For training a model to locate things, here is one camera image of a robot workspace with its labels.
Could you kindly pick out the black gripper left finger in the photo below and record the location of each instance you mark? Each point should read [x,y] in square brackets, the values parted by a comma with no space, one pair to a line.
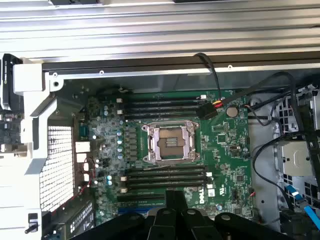
[140,227]

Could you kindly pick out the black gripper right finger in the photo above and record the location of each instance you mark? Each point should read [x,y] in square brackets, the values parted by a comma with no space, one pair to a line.
[225,227]

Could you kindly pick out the RAM slot white latches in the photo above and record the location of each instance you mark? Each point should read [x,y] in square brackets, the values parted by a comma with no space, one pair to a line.
[160,109]
[160,100]
[145,188]

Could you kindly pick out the RAM slot black latches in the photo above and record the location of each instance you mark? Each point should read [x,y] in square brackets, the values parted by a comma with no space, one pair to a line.
[150,183]
[150,169]
[160,104]
[160,115]

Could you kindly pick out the RAM memory stick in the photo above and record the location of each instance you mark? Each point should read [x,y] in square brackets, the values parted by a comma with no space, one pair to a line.
[150,176]

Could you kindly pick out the blue expansion slot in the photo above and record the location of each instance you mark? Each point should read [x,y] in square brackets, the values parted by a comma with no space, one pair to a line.
[132,210]

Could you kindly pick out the long black expansion slot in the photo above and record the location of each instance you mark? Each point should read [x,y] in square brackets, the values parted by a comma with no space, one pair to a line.
[140,197]

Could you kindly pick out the green Dell motherboard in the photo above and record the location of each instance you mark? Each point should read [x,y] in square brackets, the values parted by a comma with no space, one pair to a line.
[220,155]

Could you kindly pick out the silver CPU socket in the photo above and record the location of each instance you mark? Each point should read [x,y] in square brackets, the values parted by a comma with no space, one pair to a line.
[172,142]

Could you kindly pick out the metal disk bay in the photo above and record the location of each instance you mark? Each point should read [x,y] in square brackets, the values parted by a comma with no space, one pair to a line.
[295,160]

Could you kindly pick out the small black lever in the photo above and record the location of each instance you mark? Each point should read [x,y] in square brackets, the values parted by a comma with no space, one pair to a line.
[32,220]

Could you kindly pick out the black plastic bar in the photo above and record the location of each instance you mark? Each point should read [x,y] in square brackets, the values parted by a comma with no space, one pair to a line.
[313,155]

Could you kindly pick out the silver coin cell battery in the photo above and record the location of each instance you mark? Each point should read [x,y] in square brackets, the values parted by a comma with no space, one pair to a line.
[232,111]

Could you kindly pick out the grey metal PC case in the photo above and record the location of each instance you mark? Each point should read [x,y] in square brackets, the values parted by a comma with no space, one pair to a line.
[175,80]

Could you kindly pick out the black graphics card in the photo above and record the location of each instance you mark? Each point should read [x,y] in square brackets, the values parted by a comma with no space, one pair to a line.
[6,82]

